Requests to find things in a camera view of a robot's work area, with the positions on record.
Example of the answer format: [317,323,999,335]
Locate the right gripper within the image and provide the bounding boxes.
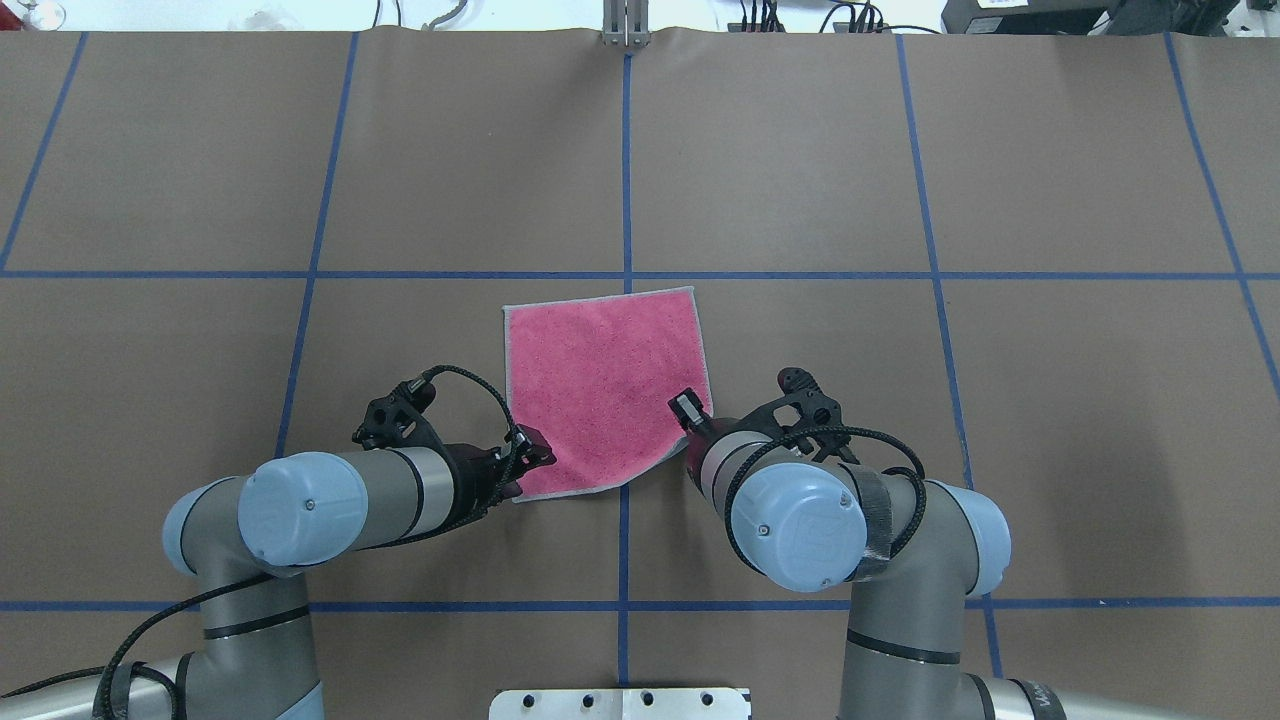
[668,391,741,491]

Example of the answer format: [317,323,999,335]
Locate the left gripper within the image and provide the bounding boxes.
[444,427,557,529]

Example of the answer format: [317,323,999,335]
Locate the pink and grey towel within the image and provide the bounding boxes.
[503,286,714,502]

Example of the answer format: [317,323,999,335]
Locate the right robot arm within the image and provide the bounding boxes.
[669,368,1166,719]

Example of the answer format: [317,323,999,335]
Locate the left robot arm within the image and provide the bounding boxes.
[3,427,556,719]

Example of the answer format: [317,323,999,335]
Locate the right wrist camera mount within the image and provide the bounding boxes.
[737,366,858,462]

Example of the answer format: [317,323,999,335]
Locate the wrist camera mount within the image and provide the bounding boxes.
[737,366,858,462]
[351,364,526,454]

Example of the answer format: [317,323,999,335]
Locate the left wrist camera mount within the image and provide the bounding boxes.
[351,364,526,454]

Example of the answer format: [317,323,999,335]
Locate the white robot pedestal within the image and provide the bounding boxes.
[488,687,753,719]

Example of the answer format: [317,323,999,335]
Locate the aluminium frame post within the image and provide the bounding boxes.
[600,0,652,49]

